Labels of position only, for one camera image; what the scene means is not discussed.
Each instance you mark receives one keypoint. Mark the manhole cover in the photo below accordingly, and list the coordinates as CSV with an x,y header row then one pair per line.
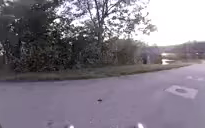
x,y
181,90

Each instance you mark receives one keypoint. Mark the grass strip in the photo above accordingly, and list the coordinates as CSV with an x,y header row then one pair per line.
x,y
90,72

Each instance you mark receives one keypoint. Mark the grey asphalt path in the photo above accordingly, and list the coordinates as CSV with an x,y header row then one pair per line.
x,y
106,95

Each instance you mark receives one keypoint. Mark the wooded hill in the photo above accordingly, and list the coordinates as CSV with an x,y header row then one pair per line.
x,y
193,48

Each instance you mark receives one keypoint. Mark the row of trees and bushes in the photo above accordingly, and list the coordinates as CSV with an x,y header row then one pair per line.
x,y
56,40

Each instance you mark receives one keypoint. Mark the water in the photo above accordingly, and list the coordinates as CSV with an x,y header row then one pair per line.
x,y
166,61

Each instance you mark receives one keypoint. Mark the robot's own part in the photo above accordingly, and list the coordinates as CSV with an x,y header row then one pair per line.
x,y
140,125
70,126

